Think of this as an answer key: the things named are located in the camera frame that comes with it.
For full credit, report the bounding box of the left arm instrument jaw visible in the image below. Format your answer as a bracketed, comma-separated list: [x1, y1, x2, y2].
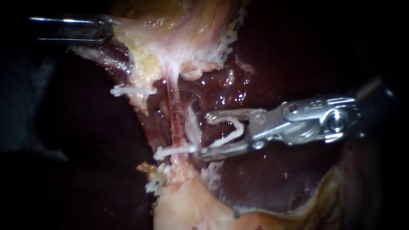
[34, 31, 111, 46]
[29, 15, 115, 30]

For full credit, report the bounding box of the right arm instrument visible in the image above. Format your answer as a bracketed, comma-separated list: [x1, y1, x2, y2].
[247, 95, 362, 151]

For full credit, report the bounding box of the right arm instrument jaw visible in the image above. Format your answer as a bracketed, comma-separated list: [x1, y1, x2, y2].
[205, 108, 268, 124]
[199, 140, 258, 163]

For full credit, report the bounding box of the white clip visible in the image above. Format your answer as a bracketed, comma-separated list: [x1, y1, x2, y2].
[144, 162, 171, 195]
[109, 85, 158, 98]
[153, 144, 198, 161]
[205, 115, 246, 149]

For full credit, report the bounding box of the gallbladder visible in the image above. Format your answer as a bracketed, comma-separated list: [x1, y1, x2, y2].
[108, 0, 249, 84]

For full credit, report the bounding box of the thin tube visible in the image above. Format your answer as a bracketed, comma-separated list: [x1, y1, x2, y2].
[128, 56, 160, 115]
[164, 62, 185, 151]

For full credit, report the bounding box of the pale fatty tissue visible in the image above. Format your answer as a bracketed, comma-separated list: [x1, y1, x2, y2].
[153, 150, 384, 230]
[179, 60, 225, 82]
[184, 101, 203, 151]

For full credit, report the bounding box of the dark red liver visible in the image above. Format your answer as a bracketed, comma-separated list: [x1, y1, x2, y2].
[95, 0, 397, 221]

